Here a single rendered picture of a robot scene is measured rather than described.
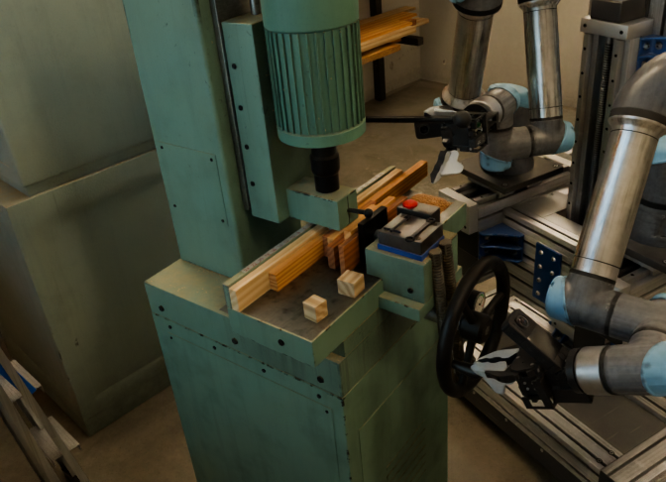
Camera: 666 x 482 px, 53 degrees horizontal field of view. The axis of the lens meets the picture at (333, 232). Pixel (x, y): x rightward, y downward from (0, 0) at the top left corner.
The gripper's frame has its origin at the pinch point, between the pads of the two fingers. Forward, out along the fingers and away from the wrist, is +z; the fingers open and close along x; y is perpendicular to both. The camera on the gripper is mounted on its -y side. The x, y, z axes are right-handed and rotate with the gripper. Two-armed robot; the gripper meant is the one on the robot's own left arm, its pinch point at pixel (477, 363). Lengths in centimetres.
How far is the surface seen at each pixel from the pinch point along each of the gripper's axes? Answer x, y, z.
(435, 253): 10.1, -18.1, 5.8
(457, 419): 54, 61, 70
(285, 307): -11.3, -22.5, 26.7
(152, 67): 3, -75, 45
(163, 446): -8, 24, 135
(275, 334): -17.0, -20.3, 25.7
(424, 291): 6.5, -12.4, 9.4
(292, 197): 9, -37, 33
